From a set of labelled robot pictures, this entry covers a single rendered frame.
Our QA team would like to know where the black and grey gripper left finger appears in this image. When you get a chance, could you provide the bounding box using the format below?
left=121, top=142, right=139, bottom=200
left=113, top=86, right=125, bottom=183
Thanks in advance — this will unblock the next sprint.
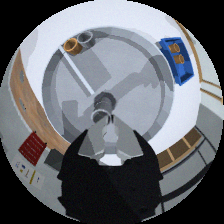
left=57, top=114, right=109, bottom=181

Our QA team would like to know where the blue crate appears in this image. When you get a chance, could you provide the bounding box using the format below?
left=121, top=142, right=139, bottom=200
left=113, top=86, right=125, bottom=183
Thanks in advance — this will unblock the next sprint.
left=155, top=37, right=194, bottom=86

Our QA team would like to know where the bronze bushing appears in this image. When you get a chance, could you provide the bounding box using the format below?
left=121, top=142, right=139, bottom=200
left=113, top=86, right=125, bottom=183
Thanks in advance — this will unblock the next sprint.
left=64, top=38, right=83, bottom=55
left=173, top=55, right=184, bottom=64
left=168, top=43, right=180, bottom=53

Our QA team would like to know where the grey metal sleeve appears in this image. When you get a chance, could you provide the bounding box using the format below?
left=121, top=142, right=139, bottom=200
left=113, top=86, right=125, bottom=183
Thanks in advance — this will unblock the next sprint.
left=91, top=102, right=112, bottom=126
left=96, top=97, right=112, bottom=116
left=77, top=31, right=96, bottom=49

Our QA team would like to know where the grey round turntable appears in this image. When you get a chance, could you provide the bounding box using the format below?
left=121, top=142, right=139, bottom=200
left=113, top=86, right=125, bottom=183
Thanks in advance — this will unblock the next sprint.
left=41, top=25, right=175, bottom=144

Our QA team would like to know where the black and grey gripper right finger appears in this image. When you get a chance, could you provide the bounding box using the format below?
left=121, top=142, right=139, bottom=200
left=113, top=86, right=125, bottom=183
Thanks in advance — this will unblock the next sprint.
left=112, top=114, right=164, bottom=181

